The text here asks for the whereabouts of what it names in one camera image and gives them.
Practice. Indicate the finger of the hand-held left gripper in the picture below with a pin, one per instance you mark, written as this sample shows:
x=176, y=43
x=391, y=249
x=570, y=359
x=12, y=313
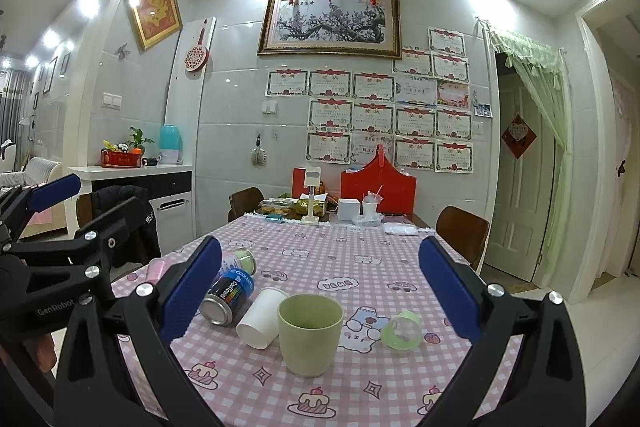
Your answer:
x=52, y=194
x=115, y=219

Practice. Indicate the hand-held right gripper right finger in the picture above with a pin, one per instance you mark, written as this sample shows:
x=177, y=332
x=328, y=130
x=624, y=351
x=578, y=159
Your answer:
x=447, y=292

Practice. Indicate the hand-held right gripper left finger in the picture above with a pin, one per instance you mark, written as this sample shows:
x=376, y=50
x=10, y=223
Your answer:
x=192, y=292

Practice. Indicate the green cup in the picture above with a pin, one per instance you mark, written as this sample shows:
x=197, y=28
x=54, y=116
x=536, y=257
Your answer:
x=310, y=337

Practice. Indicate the white paper cup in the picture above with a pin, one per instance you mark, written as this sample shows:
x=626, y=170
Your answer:
x=260, y=319

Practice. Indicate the white cup with straws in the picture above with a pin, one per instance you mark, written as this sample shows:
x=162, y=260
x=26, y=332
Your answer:
x=370, y=209

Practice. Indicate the person's left hand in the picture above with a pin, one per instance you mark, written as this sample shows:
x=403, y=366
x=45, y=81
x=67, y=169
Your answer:
x=42, y=352

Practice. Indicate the black jacket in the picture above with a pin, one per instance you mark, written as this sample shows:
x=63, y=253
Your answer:
x=127, y=222

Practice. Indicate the white sofa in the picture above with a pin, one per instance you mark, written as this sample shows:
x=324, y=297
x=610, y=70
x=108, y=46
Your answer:
x=35, y=172

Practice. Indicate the brown wooden chair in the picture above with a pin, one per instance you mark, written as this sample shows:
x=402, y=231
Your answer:
x=245, y=203
x=462, y=234
x=82, y=209

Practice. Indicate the dark blue can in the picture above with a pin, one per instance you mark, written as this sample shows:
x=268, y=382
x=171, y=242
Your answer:
x=230, y=299

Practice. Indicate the pink small bottle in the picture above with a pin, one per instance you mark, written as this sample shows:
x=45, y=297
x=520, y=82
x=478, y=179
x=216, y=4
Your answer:
x=155, y=269

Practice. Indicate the white sideboard cabinet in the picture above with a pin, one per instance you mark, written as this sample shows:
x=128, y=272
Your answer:
x=165, y=207

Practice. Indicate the white green can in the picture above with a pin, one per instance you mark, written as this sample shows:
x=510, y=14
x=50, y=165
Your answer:
x=241, y=262

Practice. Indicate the green tape roll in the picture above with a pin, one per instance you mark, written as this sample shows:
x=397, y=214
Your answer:
x=402, y=332

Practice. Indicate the red basket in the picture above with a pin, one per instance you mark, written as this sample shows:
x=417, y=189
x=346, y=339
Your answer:
x=120, y=158

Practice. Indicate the white tissue packet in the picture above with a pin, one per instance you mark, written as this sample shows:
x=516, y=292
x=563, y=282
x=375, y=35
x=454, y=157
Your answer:
x=402, y=229

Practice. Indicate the green potted plant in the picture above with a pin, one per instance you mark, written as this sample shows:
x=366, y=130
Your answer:
x=137, y=139

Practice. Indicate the blue white humidifier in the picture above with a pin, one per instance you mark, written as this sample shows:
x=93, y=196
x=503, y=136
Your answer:
x=170, y=144

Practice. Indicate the white door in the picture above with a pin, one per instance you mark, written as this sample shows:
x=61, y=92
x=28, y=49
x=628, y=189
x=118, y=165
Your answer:
x=515, y=217

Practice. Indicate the clear food container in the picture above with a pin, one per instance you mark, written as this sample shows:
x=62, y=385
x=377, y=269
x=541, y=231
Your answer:
x=275, y=207

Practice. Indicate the red gift bag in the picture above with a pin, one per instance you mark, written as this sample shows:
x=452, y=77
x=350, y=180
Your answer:
x=380, y=189

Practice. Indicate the pink checked tablecloth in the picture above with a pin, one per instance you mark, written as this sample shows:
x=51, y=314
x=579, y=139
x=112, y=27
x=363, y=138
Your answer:
x=325, y=262

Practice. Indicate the white square box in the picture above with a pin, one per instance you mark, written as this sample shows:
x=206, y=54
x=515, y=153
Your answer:
x=348, y=208

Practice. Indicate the hanging brush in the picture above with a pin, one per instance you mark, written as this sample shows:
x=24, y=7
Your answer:
x=258, y=155

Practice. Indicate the white stand lamp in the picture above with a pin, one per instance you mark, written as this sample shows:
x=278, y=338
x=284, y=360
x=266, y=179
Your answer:
x=312, y=199

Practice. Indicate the red box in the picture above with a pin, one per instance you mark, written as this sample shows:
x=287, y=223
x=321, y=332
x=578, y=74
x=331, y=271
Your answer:
x=298, y=182

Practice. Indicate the red diamond door decoration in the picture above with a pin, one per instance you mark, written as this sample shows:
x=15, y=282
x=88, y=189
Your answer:
x=519, y=137

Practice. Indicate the red round hanging ornament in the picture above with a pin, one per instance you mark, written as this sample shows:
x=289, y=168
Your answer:
x=196, y=57

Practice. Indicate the gold framed red picture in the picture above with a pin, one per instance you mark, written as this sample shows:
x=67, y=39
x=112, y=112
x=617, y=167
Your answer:
x=155, y=12

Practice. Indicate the green lace curtain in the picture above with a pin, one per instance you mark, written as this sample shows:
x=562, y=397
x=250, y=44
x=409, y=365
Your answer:
x=555, y=107

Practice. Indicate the framed plum blossom painting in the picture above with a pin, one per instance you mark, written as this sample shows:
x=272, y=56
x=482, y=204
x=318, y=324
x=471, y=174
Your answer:
x=330, y=23

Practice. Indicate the white wall switch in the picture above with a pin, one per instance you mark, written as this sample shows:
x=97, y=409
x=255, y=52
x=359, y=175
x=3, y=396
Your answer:
x=111, y=100
x=269, y=108

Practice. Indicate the butterfly wall sticker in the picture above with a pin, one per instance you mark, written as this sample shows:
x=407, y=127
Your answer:
x=121, y=52

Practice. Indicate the small wall photo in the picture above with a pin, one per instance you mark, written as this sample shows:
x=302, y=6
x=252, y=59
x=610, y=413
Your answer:
x=483, y=110

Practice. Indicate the group of wall certificates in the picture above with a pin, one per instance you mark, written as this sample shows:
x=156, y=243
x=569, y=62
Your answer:
x=370, y=117

